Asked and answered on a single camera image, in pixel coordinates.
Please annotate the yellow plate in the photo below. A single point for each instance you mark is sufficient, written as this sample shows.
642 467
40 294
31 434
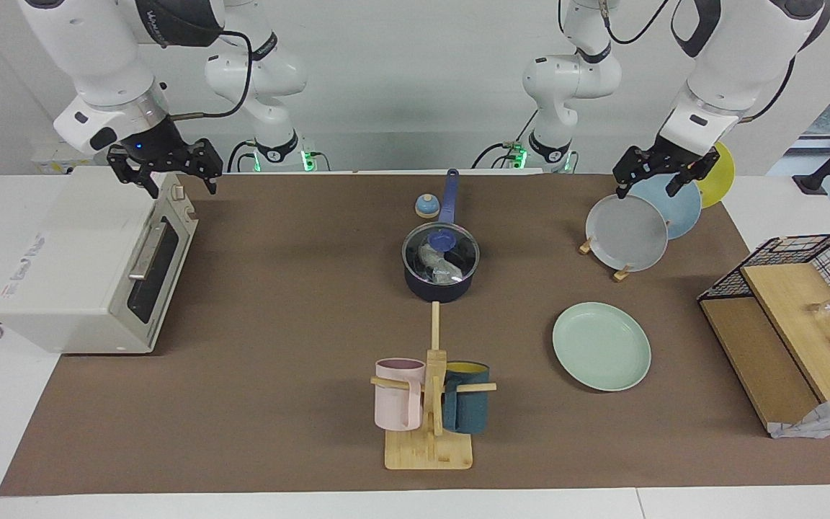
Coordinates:
721 180

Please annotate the white toaster oven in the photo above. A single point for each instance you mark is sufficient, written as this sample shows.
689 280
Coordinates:
69 259

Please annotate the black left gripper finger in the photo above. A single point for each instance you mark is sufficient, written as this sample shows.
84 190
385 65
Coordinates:
622 191
675 184

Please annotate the brown table mat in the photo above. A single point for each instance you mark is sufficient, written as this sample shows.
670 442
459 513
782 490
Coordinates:
278 360

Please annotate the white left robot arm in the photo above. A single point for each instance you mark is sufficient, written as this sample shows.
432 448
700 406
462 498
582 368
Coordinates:
739 43

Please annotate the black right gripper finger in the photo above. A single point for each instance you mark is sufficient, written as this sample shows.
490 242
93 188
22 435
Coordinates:
211 182
152 183

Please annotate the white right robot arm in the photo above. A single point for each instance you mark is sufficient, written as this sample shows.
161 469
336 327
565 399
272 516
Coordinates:
98 43

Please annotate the white power box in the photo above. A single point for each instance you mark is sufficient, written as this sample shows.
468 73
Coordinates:
51 157

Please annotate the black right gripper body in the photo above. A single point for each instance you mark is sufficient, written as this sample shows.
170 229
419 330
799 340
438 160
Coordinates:
163 148

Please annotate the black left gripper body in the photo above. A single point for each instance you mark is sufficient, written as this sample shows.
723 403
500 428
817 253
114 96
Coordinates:
663 160

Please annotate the brown wooden board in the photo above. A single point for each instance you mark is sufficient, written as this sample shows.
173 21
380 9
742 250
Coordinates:
753 353

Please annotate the clear plastic bag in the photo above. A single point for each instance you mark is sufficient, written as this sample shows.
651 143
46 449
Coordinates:
431 256

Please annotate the dark blue saucepan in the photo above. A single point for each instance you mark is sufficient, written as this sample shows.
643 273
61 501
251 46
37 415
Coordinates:
440 292

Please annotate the glass lid with blue knob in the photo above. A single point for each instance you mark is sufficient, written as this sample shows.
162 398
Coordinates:
444 238

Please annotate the wooden mug tree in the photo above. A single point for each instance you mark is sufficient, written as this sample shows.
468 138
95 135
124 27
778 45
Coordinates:
429 453

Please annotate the light green plate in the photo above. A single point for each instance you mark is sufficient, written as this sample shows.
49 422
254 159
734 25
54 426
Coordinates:
602 347

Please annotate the grey patterned cloth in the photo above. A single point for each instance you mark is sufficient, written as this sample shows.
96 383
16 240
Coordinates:
829 419

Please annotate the light blue plate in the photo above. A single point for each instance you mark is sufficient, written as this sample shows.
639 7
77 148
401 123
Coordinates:
681 209

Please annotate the grey plate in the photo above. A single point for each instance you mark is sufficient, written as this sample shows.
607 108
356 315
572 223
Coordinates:
625 234

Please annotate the wooden plate rack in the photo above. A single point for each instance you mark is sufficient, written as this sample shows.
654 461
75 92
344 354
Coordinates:
621 273

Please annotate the dark teal mug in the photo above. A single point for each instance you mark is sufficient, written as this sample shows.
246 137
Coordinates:
469 411

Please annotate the pink mug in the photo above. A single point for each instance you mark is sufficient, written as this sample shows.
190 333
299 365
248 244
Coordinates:
397 407

